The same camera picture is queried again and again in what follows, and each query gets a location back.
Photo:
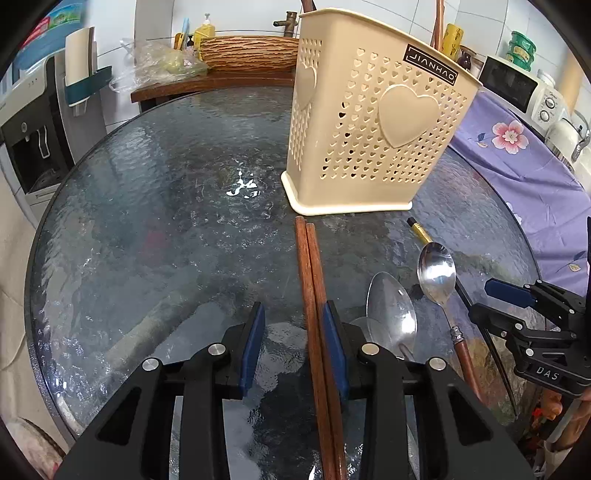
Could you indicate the yellow soap pump bottle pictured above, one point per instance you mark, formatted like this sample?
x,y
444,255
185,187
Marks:
x,y
204,34

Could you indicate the yellow wrap roll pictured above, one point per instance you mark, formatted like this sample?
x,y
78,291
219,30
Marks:
x,y
453,39

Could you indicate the blue water bottle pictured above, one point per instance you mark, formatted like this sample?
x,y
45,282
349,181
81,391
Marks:
x,y
46,41

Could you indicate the dark wooden side table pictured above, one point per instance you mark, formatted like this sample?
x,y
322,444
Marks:
x,y
207,85

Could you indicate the clear plastic spoon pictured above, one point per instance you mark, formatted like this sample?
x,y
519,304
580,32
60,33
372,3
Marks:
x,y
392,309

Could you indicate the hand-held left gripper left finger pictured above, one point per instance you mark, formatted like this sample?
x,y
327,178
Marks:
x,y
251,350

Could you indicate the woven pattern wash basin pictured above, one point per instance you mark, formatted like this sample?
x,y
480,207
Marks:
x,y
249,55

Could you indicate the clear plastic bag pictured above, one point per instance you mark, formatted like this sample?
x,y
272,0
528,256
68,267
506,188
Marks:
x,y
157,62

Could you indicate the cream plastic utensil holder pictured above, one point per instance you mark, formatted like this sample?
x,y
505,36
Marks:
x,y
369,152

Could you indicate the purple floral cloth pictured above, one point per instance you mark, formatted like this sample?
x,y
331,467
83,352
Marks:
x,y
521,184

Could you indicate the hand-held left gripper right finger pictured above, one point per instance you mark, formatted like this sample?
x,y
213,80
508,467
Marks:
x,y
334,350

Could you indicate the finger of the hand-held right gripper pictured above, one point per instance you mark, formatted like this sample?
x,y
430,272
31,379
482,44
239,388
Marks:
x,y
508,291
494,319

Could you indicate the brown glass bottle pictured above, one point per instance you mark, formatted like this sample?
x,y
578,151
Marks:
x,y
466,60

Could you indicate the white paper cup stack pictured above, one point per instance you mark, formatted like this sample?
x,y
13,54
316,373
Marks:
x,y
81,55

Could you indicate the teal cup holder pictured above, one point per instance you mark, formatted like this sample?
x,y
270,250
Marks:
x,y
87,87

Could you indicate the white water dispenser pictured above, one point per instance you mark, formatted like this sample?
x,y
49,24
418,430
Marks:
x,y
32,138

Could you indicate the brass bamboo-style faucet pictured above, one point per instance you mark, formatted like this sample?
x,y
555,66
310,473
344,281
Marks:
x,y
288,23

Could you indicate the white microwave oven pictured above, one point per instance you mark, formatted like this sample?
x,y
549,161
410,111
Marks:
x,y
512,83

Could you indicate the white lidded cup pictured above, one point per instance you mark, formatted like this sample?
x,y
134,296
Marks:
x,y
547,78

